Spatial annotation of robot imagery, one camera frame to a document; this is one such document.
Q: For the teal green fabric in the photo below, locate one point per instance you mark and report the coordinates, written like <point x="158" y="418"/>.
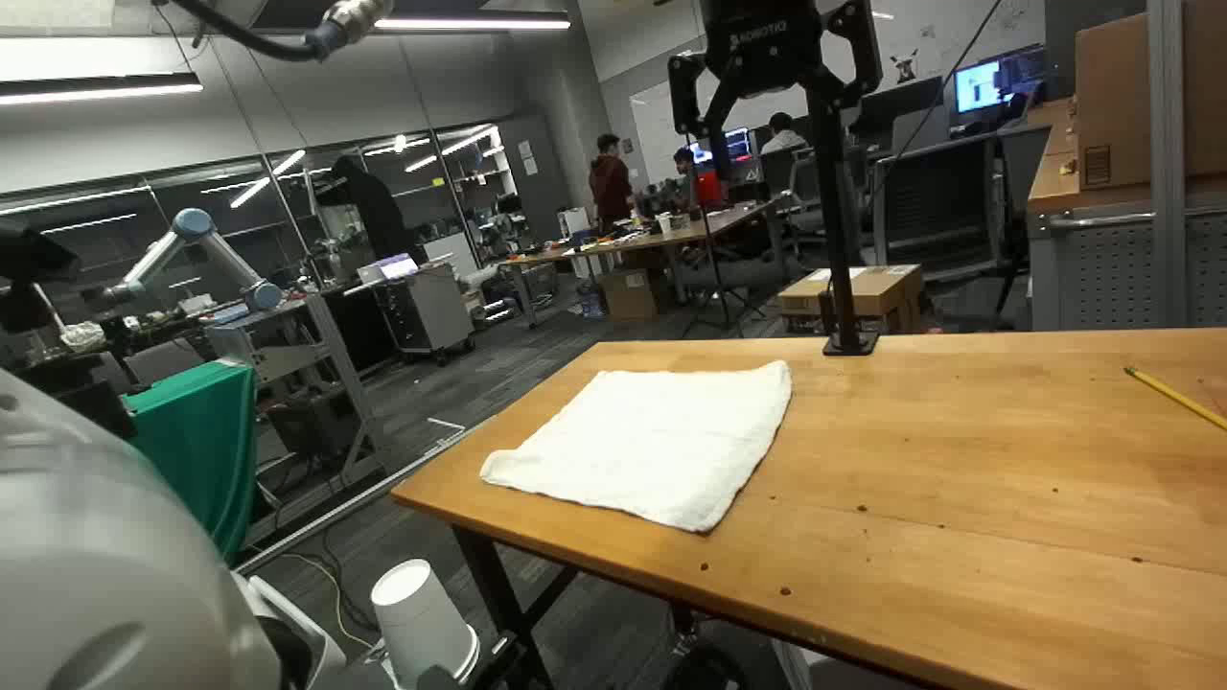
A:
<point x="193" y="446"/>

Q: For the white rolling cabinet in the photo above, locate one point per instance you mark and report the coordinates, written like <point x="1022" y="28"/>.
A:
<point x="429" y="306"/>

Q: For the long ceiling light strip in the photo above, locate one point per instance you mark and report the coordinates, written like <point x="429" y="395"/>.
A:
<point x="98" y="85"/>

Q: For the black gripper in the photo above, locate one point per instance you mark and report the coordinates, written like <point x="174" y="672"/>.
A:
<point x="754" y="42"/>

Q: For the person in black hoodie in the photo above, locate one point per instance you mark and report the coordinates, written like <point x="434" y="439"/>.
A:
<point x="375" y="212"/>

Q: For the lit computer monitor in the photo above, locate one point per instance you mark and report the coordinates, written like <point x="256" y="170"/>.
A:
<point x="983" y="85"/>

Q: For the black table leg frame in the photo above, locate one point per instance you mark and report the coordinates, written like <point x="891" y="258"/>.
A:
<point x="499" y="597"/>

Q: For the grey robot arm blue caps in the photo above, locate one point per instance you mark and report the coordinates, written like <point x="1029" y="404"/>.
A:
<point x="193" y="262"/>

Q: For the short ceiling light strip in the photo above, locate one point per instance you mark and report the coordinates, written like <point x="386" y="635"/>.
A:
<point x="464" y="23"/>

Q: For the cardboard box under desk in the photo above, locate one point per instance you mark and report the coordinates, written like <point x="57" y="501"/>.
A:
<point x="629" y="295"/>

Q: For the white cloth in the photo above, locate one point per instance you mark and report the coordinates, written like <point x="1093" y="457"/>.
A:
<point x="655" y="443"/>

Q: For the drawer cabinet with wooden top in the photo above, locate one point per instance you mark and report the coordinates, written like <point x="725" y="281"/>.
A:
<point x="1098" y="269"/>

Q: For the grey metal post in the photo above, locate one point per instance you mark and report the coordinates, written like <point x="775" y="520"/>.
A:
<point x="1167" y="167"/>

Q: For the grey floor rail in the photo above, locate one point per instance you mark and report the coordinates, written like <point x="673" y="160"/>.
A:
<point x="348" y="503"/>

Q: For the yellow pencil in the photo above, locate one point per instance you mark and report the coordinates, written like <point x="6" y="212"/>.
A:
<point x="1176" y="400"/>

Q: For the large cardboard box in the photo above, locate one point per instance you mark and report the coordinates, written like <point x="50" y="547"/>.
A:
<point x="1114" y="99"/>

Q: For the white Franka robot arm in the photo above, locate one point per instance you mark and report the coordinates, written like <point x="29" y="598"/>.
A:
<point x="91" y="562"/>

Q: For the person in maroon sweater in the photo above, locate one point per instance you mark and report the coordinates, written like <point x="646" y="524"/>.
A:
<point x="613" y="177"/>

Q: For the long wooden desk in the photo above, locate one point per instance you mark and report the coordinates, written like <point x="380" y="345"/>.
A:
<point x="637" y="237"/>

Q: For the person in red shirt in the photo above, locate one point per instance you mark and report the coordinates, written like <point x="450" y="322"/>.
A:
<point x="708" y="186"/>

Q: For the black camera stand pole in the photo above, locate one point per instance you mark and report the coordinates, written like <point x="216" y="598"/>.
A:
<point x="839" y="241"/>

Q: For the white cylinder cup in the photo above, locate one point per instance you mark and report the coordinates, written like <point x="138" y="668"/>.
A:
<point x="423" y="626"/>

